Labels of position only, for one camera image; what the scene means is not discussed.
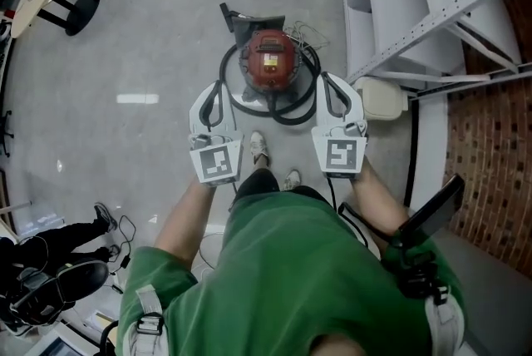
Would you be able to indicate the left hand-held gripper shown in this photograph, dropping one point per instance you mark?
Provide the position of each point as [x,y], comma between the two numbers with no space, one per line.
[216,163]

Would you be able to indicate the person's left forearm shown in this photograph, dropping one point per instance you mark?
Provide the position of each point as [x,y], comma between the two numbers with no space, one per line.
[187,217]

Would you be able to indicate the person's right forearm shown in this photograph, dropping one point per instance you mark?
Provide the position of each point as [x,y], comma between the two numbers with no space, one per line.
[378,200]

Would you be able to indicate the person's white left shoe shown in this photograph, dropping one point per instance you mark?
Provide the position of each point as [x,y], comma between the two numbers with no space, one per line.
[259,148]

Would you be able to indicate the person's white shoe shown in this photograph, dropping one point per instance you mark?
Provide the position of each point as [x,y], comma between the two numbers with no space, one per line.
[259,148]
[292,179]

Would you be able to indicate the grey shoulder harness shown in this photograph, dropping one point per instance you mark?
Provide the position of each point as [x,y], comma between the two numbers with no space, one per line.
[149,304]

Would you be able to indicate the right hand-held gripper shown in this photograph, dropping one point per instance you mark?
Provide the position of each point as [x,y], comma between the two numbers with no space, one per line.
[341,154]

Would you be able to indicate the person's green shirt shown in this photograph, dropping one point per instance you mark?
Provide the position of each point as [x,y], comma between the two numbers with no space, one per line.
[291,263]

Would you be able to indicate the red vacuum cleaner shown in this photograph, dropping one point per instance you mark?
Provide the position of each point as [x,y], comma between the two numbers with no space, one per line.
[270,59]

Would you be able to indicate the person's white right shoe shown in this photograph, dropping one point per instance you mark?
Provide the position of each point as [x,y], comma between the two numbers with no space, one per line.
[292,179]

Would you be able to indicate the black office chair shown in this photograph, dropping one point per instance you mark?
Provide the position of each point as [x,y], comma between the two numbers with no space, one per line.
[6,130]
[79,233]

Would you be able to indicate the grey vacuum floor nozzle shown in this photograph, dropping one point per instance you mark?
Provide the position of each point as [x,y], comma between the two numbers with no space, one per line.
[253,23]

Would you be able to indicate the white metal shelf rack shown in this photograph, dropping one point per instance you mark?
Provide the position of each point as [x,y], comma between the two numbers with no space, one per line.
[395,13]

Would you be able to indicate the cream pedal bin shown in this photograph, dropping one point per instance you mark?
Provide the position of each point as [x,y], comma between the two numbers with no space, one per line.
[382,100]

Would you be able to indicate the equipment storage shelf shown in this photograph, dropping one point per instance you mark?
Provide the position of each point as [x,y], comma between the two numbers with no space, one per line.
[4,34]

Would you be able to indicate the person's black shorts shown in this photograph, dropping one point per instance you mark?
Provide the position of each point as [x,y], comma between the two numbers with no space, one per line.
[257,181]

